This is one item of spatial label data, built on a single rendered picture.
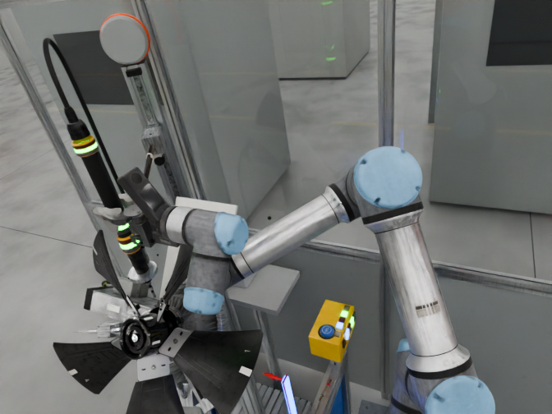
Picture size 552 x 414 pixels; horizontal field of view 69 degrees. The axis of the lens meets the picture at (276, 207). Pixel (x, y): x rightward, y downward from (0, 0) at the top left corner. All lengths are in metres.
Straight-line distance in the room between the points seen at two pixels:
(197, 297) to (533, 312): 1.27
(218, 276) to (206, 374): 0.44
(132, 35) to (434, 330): 1.25
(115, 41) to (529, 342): 1.82
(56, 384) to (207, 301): 2.36
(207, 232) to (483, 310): 1.23
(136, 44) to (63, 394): 2.17
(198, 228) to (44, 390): 2.42
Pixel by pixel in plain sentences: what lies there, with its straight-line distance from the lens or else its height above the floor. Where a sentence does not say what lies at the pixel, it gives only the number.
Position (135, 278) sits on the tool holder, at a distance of 1.04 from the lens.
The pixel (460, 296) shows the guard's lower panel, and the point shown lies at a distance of 1.70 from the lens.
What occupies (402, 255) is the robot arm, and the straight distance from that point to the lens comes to 0.77.
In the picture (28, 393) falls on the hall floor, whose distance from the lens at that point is 3.14.
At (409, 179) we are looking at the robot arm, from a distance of 0.75.
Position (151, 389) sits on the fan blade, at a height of 1.08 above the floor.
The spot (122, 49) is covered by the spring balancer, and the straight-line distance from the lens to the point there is 1.53.
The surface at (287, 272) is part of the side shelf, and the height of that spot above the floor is 0.86.
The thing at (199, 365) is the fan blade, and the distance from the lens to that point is 1.17.
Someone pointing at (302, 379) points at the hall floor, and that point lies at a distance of 2.49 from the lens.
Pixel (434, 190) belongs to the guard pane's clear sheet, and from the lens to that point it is 1.42.
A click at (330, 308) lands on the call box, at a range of 1.36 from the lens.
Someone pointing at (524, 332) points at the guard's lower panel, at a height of 0.76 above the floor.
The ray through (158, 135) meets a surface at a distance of 1.49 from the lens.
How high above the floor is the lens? 2.10
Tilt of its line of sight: 34 degrees down
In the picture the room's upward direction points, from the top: 10 degrees counter-clockwise
